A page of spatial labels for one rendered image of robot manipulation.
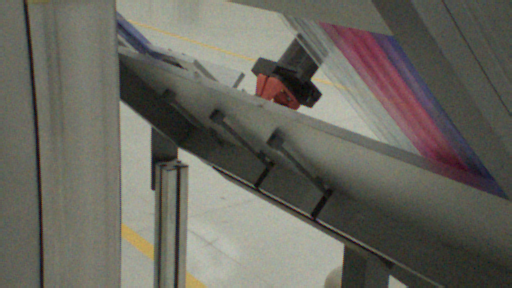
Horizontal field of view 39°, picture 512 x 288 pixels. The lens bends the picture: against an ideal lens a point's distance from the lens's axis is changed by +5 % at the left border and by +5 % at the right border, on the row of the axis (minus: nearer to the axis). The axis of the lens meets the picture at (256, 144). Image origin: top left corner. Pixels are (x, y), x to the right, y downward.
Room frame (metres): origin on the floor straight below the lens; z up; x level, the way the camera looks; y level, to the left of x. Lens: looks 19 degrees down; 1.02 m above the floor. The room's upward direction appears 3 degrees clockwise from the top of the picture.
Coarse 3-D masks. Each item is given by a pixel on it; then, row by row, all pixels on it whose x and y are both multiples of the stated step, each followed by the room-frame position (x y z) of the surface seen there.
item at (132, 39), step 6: (120, 24) 0.82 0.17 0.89; (120, 30) 0.82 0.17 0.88; (126, 30) 0.83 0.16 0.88; (126, 36) 0.83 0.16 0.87; (132, 36) 0.83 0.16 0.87; (132, 42) 0.83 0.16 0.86; (138, 42) 0.84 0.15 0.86; (138, 48) 0.84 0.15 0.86; (144, 48) 0.84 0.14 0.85; (150, 54) 0.85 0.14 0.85
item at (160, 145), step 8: (152, 128) 1.02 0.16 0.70; (152, 136) 1.02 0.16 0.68; (160, 136) 1.03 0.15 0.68; (152, 144) 1.02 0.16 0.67; (160, 144) 1.03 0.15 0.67; (168, 144) 1.04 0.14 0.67; (152, 152) 1.02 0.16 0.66; (160, 152) 1.03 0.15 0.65; (168, 152) 1.04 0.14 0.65; (176, 152) 1.04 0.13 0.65; (152, 160) 1.02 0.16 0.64; (160, 160) 1.03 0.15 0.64; (152, 168) 1.02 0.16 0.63; (152, 176) 1.02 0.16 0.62; (152, 184) 1.02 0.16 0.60
